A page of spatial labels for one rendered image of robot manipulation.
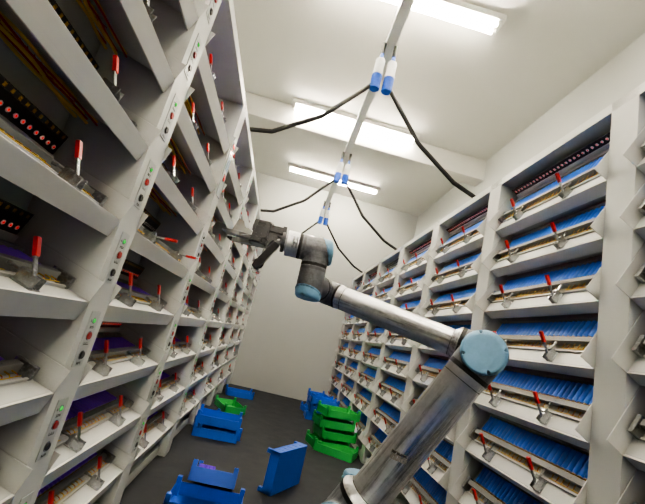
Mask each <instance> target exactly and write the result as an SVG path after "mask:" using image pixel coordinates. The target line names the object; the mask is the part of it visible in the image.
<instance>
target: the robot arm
mask: <svg viewBox="0 0 645 504"><path fill-rule="evenodd" d="M272 224H273V223H271V222H269V221H265V220H260V219H256V220H255V222H254V224H253V227H252V230H253V231H251V229H249V228H246V227H245V223H244V220H242V219H239V220H238V221H237V222H236V224H235V226H234V227H233V229H228V228H223V230H224V231H225V232H226V233H227V234H229V235H233V236H236V237H232V236H227V238H228V239H229V240H230V241H233V242H237V243H241V244H245V245H249V246H255V247H259V248H265V251H264V252H263V253H262V254H261V255H260V256H259V257H258V258H256V259H255V260H254V261H253V263H252V266H253V268H254V269H256V270H259V269H260V268H262V267H263V265H264V263H265V262H266V261H267V260H268V259H269V258H270V257H271V256H272V255H273V254H274V253H275V252H276V250H277V249H278V248H279V246H280V250H279V252H284V256H288V257H293V258H297V259H301V260H302V261H301V266H300V270H299V275H298V279H297V284H296V286H295V296H296V297H298V298H300V299H302V300H305V301H310V302H320V303H321V304H324V305H328V306H330V307H332V308H335V309H339V310H341V311H344V312H346V313H348V314H351V315H353V316H355V317H358V318H360V319H363V320H365V321H367V322H370V323H372V324H375V325H377V326H379V327H382V328H384V329H387V330H389V331H391V332H394V333H396V334H398V335H401V336H403V337H406V338H408V339H410V340H413V341H415V342H418V343H420V344H422V345H425V346H427V347H430V348H432V349H434V350H437V351H439V352H441V353H444V354H446V355H448V357H449V360H448V362H447V364H446V365H445V366H444V367H443V369H442V370H441V371H440V372H439V374H438V375H437V376H436V377H435V378H434V380H433V381H432V382H431V383H430V385H429V386H428V387H427V388H426V389H425V391H424V392H423V393H422V394H421V396H420V397H419V398H418V399H417V401H416V402H415V403H414V404H413V405H412V407H411V408H410V409H409V410H408V412H407V413H406V414H405V415H404V416H403V418H402V419H401V420H400V421H399V423H398V424H397V425H396V426H395V428H394V429H393V430H392V431H391V432H390V434H389V435H388V436H387V437H386V439H385V440H384V441H383V442H382V444H381V445H380V446H379V447H378V448H377V450H376V451H375V452H374V453H373V455H372V456H371V457H370V458H369V459H368V461H367V462H366V463H365V464H364V466H363V467H362V468H361V469H360V470H359V469H355V468H347V469H345V470H344V472H343V475H342V479H341V482H340V483H339V484H338V485H337V487H336V488H335V489H334V490H333V492H332V493H331V494H330V495H329V496H328V498H327V499H326V500H325V501H324V502H323V503H321V504H391V503H392V502H393V500H394V499H395V498H396V497H397V495H398V494H399V493H400V492H401V491H402V489H403V488H404V487H405V486H406V484H407V483H408V482H409V481H410V479H411V478H412V477H413V476H414V475H415V473H416V472H417V471H418V470H419V468H420V467H421V466H422V465H423V464H424V462H425V461H426V460H427V459H428V457H429V456H430V455H431V454H432V453H433V451H434V450H435V449H436V448H437V446H438V445H439V444H440V443H441V441H442V440H443V439H444V438H445V437H446V435H447V434H448V433H449V432H450V430H451V429H452V428H453V427H454V426H455V424H456V423H457V422H458V421H459V419H460V418H461V417H462V416H463V415H464V413H465V412H466V411H467V410H468V408H469V407H470V406H471V405H472V404H473V402H474V401H475V400H476V399H477V397H478V396H479V395H480V394H481V392H482V391H483V390H485V389H486V388H487V387H488V386H489V385H490V383H491V382H492V381H493V380H494V378H495V377H496V376H497V375H498V374H499V373H500V372H501V371H503V370H504V369H505V367H506V366H507V364H508V361H509V350H508V347H507V345H506V343H505V342H504V340H503V339H502V338H501V337H500V336H499V335H497V334H496V333H494V332H491V331H488V330H475V331H473V330H470V329H468V328H465V327H462V328H459V329H454V328H451V327H449V326H446V325H444V324H441V323H438V322H436V321H433V320H430V319H428V318H425V317H423V316H420V315H417V314H415V313H412V312H410V311H407V310H404V309H402V308H399V307H397V306H394V305H391V304H389V303H386V302H384V301H381V300H378V299H376V298H373V297H371V296H368V295H365V294H363V293H360V292H358V291H355V290H352V289H350V288H347V287H345V286H344V285H341V284H339V283H336V282H333V281H331V280H329V279H327V278H326V277H325V274H326V268H327V266H330V265H331V263H332V259H333V252H334V243H333V241H331V240H329V239H325V238H321V237H316V236H312V235H308V234H303V233H299V232H295V231H291V230H290V231H289V232H288V234H287V228H288V227H285V226H284V228H283V227H279V226H275V225H274V224H273V225H272ZM251 233H252V234H251ZM277 239H280V240H277Z"/></svg>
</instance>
